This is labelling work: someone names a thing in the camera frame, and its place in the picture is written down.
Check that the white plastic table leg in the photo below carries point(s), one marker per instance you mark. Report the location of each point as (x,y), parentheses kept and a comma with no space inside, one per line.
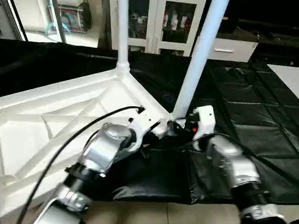
(122,34)
(201,50)

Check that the white plastic table top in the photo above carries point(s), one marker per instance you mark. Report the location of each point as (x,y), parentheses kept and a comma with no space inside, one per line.
(41,126)

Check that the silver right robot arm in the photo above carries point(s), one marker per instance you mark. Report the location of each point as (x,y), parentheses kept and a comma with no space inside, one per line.
(236,172)

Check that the black work mat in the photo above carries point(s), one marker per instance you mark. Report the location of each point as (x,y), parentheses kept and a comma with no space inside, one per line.
(239,118)

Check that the white drawer unit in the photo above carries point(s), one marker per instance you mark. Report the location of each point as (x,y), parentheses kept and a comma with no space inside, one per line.
(231,49)

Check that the white glass door cabinet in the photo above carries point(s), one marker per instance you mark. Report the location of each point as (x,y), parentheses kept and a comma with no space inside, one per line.
(160,19)

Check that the white flat board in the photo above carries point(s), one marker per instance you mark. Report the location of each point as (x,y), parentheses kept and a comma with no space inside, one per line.
(292,78)

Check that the dark bookshelf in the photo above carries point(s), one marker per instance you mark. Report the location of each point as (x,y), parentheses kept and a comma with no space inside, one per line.
(269,10)

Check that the colourful toy box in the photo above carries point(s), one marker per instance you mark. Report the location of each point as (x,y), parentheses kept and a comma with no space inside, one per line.
(71,17)

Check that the white framed glass door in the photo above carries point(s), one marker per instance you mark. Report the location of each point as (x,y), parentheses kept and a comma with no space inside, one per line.
(41,17)

